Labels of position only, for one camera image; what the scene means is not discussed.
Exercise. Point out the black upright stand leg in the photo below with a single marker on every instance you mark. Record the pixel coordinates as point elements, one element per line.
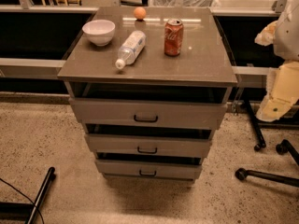
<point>255,125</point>

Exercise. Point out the grey drawer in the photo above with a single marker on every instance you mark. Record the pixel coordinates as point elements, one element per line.
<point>148,113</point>
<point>148,169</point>
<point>141,145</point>

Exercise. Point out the red cola can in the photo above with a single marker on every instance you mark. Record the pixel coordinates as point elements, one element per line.
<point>173,36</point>

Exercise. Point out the grey drawer cabinet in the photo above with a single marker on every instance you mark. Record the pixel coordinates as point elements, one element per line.
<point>201,73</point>

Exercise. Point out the orange ball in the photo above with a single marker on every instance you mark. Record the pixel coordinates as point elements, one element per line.
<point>140,13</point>

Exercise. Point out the grey bottom drawer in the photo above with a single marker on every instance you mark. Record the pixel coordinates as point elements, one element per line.
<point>148,169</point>

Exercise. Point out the white bowl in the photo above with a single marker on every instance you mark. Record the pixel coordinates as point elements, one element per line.
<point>99,32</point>

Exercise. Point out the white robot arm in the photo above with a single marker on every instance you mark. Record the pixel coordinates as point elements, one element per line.
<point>286,44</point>

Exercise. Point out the black left stand leg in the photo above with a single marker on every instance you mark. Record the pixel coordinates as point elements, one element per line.
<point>50,176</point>

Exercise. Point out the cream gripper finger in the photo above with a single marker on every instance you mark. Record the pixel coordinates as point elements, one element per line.
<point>267,35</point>
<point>271,110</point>

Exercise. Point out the grey middle drawer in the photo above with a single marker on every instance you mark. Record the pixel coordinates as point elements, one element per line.
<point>141,145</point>

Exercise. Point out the black caster leg right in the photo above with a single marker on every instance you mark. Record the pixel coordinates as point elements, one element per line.
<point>286,147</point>

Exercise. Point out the black wheeled base leg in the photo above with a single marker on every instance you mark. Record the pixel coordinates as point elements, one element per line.
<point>242,174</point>

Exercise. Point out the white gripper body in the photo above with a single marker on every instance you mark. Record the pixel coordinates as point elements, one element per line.
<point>289,36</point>

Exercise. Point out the grey top drawer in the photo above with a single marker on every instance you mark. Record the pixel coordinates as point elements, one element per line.
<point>148,113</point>

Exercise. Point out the clear plastic water bottle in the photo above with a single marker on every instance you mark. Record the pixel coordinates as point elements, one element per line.
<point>130,49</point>

